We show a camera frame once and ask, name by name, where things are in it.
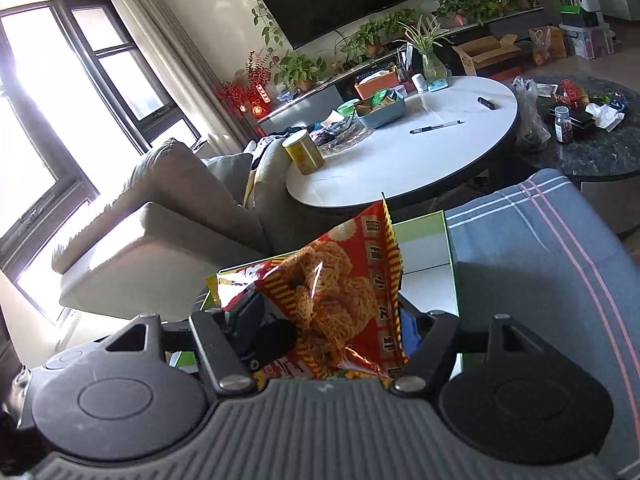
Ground red yellow noodle snack bag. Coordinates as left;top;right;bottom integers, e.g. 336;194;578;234
204;200;408;387

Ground green cardboard box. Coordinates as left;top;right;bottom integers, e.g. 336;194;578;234
169;210;464;378

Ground beige sofa armchair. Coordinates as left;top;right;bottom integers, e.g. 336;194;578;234
52;139;337;320

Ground blue striped tablecloth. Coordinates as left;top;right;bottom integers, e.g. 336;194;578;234
445;169;639;479

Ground yellow tin can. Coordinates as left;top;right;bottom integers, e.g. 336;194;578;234
282;130;324;176

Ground white round coffee table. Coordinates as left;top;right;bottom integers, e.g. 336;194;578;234
286;76;518;210

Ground black pen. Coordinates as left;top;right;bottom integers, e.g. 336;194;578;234
409;119;464;134

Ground blue plastic basket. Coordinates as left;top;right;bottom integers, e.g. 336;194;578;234
355;96;406;129

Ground black marker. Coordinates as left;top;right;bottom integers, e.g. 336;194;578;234
477;96;497;110

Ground tv console shelf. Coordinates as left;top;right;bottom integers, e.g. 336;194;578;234
258;6;549;134

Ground small glass jar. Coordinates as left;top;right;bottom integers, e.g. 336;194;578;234
553;106;573;144

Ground red berry decoration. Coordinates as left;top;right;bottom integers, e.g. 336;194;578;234
218;49;273;120

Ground orange tissue box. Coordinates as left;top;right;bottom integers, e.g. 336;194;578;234
354;70;399;100

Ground dark marble round table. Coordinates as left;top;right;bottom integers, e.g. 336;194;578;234
511;74;639;184

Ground beige curtain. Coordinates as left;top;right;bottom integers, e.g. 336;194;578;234
111;0;256;155

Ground open cardboard box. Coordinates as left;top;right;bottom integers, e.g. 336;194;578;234
452;34;521;76

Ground spider plant in glass vase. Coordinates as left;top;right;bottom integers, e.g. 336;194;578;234
398;15;449;84

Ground window frame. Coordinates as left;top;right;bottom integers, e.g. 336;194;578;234
0;0;202;281

